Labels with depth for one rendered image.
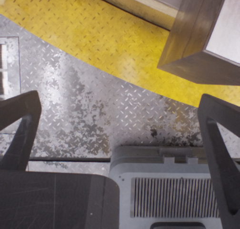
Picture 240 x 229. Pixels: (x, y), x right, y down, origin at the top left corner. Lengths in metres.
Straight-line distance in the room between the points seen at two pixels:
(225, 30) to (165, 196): 0.64
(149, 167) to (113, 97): 0.36
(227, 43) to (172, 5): 0.42
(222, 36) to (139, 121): 0.73
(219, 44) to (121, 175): 0.58
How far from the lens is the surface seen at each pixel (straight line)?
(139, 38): 0.99
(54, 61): 1.02
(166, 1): 0.71
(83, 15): 1.03
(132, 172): 0.78
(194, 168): 0.83
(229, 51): 0.32
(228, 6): 0.33
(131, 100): 0.98
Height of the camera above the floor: 0.97
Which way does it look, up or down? 83 degrees down
